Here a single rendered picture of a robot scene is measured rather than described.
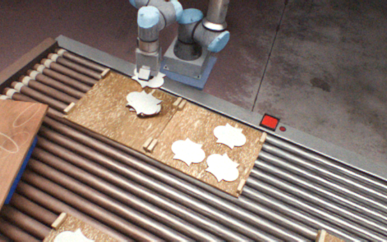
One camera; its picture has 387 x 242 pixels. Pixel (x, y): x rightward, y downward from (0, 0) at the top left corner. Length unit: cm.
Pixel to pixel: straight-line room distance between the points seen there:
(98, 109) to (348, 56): 286
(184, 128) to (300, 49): 242
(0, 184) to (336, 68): 309
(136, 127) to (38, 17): 263
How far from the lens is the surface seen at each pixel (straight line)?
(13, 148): 147
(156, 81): 150
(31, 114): 156
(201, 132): 158
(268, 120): 170
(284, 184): 153
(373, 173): 173
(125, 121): 161
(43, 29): 387
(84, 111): 167
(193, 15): 178
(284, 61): 362
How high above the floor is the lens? 215
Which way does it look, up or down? 48 degrees down
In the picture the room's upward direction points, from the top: 7 degrees clockwise
